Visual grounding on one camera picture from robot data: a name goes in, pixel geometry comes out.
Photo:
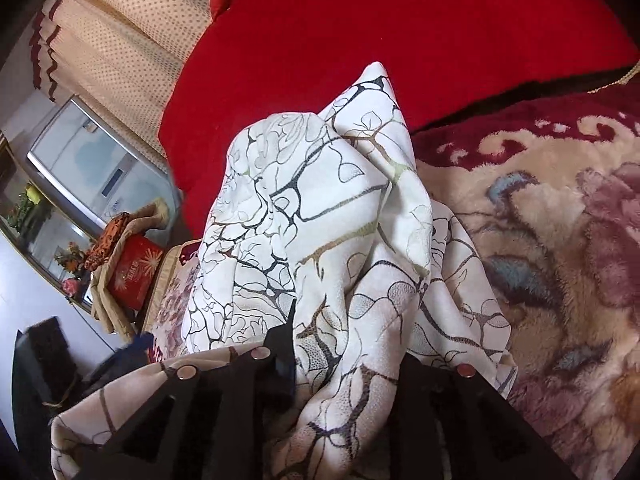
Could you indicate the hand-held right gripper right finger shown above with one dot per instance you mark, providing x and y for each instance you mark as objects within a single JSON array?
[{"x": 425, "y": 410}]

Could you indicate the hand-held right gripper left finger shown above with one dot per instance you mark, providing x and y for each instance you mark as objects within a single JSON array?
[{"x": 285, "y": 365}]

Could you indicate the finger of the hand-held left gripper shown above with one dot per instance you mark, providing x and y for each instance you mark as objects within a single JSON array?
[{"x": 140, "y": 342}]

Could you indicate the white vein-patterned garment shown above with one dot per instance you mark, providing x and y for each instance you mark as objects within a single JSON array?
[{"x": 320, "y": 210}]

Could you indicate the red gift box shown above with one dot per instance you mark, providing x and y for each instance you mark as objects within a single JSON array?
[{"x": 135, "y": 272}]

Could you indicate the pink artificial flower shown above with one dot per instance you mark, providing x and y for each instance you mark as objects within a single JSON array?
[{"x": 70, "y": 286}]

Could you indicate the orange patterned cloth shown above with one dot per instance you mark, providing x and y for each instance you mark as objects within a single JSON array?
[{"x": 107, "y": 240}]

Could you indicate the orange artificial flower bouquet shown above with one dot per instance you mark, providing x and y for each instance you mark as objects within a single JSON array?
[{"x": 70, "y": 255}]

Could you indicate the green plant with yellow fruit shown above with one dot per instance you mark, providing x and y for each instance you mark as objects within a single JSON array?
[{"x": 30, "y": 205}]

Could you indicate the silver refrigerator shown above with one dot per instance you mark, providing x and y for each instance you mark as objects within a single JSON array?
[{"x": 90, "y": 160}]

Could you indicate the floral plush blanket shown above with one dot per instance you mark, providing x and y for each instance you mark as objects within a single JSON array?
[{"x": 560, "y": 240}]

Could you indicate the beige dotted curtain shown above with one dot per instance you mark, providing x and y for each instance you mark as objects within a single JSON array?
[{"x": 125, "y": 45}]

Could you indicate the red blanket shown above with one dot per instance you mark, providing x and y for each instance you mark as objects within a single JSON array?
[{"x": 400, "y": 25}]

